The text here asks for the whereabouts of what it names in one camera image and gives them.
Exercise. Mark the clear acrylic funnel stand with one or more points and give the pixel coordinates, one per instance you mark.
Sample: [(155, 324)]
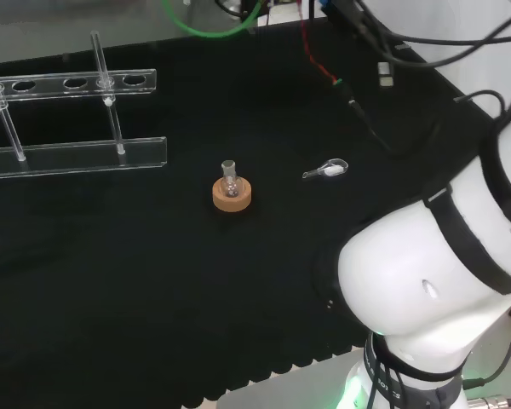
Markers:
[(68, 151)]

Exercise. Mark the small round-bottom glass flask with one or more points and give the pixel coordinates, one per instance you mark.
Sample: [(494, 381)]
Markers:
[(232, 185)]

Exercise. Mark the black bench cloth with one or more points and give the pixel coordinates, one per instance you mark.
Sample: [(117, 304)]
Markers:
[(132, 277)]

